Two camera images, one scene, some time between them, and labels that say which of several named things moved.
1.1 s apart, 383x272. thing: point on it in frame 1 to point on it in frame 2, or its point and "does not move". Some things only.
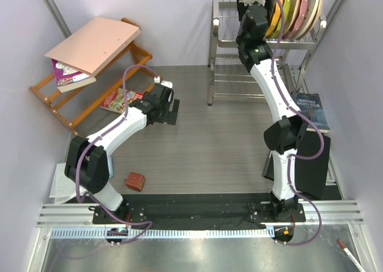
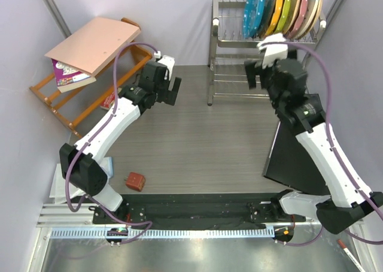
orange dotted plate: (278, 6) does not move
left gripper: (169, 117) to (169, 96)
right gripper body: (241, 6) to (274, 91)
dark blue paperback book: (310, 105) does not move
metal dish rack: (228, 76) does not move
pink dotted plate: (300, 19) does not move
